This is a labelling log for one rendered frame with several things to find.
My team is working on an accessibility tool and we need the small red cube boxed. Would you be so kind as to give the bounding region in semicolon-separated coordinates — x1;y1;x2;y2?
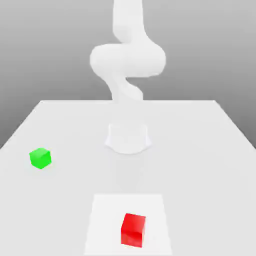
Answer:
120;212;147;249

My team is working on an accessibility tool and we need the small green cube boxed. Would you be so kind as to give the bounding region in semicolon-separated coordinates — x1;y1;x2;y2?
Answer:
28;147;52;170

